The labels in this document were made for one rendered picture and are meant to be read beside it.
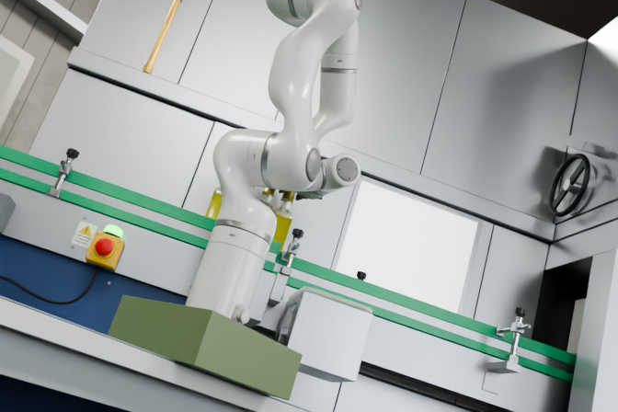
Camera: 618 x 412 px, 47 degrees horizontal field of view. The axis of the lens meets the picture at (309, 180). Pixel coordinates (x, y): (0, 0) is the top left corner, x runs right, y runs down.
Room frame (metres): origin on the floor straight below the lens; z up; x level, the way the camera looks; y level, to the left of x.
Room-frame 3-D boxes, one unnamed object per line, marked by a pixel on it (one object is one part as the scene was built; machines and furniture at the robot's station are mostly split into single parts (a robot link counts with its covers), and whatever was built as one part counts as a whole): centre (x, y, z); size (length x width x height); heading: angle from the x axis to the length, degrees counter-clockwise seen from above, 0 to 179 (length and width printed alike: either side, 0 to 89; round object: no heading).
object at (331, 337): (1.74, -0.13, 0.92); 0.27 x 0.17 x 0.15; 7
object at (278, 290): (1.82, -0.01, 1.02); 0.09 x 0.04 x 0.07; 7
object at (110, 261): (1.68, 0.41, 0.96); 0.07 x 0.07 x 0.07; 7
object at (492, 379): (1.88, -0.65, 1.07); 0.17 x 0.05 x 0.23; 7
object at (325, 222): (2.08, -0.12, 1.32); 0.90 x 0.03 x 0.34; 97
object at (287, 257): (1.80, -0.01, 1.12); 0.17 x 0.03 x 0.12; 7
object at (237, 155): (1.42, 0.12, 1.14); 0.19 x 0.12 x 0.24; 62
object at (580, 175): (2.04, -0.80, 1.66); 0.21 x 0.05 x 0.21; 7
